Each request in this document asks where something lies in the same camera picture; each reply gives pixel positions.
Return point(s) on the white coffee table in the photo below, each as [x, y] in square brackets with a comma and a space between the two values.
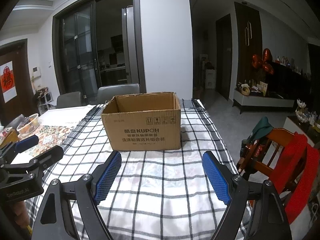
[300, 130]

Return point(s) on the person's left hand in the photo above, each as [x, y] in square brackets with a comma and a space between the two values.
[20, 215]

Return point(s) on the kitchen cabinet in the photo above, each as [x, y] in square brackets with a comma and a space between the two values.
[113, 76]

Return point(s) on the white intercom panel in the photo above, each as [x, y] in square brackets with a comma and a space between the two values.
[36, 71]

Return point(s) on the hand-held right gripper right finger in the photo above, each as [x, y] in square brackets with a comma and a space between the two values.
[216, 177]

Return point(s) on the grey dining chair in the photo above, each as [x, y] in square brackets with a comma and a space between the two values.
[68, 100]
[117, 92]

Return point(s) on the dark interior door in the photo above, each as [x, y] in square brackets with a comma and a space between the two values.
[223, 57]

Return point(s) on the wooden high chair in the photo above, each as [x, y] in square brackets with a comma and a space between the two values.
[265, 165]

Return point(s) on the tall dark wardrobe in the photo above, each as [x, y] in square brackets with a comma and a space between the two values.
[248, 42]

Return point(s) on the glass sliding door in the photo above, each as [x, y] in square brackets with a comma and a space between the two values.
[77, 52]

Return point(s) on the red cloth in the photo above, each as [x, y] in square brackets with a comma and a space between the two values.
[300, 170]

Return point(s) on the white low cabinet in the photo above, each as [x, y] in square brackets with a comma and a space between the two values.
[262, 102]

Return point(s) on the dark long sideboard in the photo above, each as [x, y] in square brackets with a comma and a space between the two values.
[290, 82]

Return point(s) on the brown entrance door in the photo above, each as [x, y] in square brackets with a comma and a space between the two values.
[21, 80]

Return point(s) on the black white checked tablecloth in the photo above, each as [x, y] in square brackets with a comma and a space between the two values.
[162, 180]

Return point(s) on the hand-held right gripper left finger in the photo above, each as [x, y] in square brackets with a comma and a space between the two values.
[107, 177]

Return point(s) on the red foil heart balloon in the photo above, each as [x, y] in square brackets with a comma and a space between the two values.
[268, 69]
[267, 54]
[257, 61]

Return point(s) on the round woven basket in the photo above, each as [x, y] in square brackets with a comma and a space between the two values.
[245, 90]

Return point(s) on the green cloth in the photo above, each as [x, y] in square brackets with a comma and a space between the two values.
[261, 128]

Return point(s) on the clear plastic food bowl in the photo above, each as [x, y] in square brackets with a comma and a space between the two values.
[28, 126]

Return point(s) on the cardboard box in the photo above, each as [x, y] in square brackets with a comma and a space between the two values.
[140, 130]

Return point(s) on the patterned box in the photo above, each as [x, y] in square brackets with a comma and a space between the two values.
[8, 137]

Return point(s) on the grey refrigerator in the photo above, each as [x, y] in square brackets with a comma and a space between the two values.
[128, 45]

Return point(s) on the white table cloth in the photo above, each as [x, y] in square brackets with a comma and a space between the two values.
[65, 113]

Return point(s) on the floral patterned mat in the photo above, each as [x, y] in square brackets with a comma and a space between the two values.
[55, 133]

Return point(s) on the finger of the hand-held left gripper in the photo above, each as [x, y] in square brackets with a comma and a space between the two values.
[27, 142]
[47, 156]

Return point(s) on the red white door poster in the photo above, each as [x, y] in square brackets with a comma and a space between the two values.
[7, 82]

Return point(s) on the cluttered storage rack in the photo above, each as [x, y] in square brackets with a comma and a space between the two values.
[43, 101]

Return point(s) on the white tiered flower dish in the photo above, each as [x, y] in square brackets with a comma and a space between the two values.
[302, 111]

